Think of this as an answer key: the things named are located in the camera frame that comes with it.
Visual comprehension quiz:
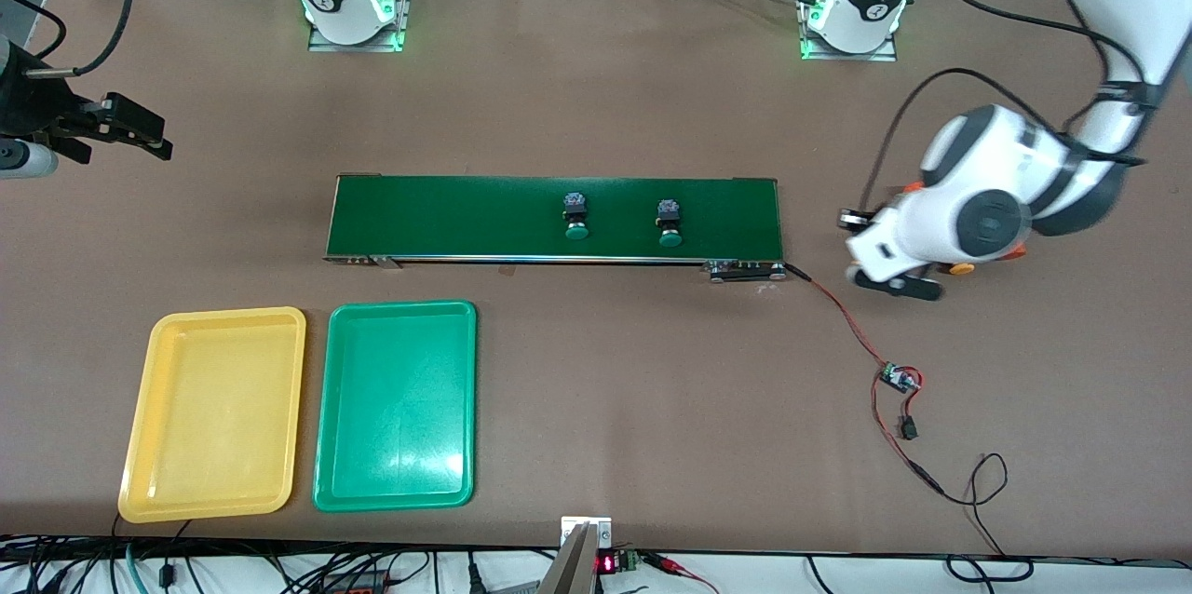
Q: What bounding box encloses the small metal bracket plate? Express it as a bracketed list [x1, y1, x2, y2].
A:
[561, 516, 614, 550]

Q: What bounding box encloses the grey metal pole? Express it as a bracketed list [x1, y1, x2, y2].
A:
[538, 522, 602, 594]

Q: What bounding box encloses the red clip lead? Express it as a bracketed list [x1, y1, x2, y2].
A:
[643, 552, 720, 594]

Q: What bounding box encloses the thin black looped cable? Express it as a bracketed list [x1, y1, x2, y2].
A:
[936, 452, 1035, 584]

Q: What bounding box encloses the small black circuit board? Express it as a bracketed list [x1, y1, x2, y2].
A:
[880, 362, 923, 395]

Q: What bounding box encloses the red black wire pair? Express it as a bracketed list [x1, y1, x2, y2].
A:
[871, 380, 943, 494]
[782, 262, 893, 371]

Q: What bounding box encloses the yellow plastic tray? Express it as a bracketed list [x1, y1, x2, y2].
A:
[118, 306, 307, 523]

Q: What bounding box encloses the black inline switch with leads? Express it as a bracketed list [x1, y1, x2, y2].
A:
[899, 385, 925, 441]

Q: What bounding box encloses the green conveyor belt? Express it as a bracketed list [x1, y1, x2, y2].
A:
[323, 173, 788, 283]

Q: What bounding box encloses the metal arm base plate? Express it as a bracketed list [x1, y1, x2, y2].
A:
[797, 0, 900, 62]
[307, 0, 416, 53]

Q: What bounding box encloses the green plastic tray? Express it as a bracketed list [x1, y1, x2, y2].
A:
[313, 300, 478, 513]

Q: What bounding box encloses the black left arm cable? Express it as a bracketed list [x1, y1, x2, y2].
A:
[857, 0, 1146, 218]

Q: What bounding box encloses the green mushroom push button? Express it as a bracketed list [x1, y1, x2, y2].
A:
[562, 192, 591, 242]
[655, 198, 684, 249]

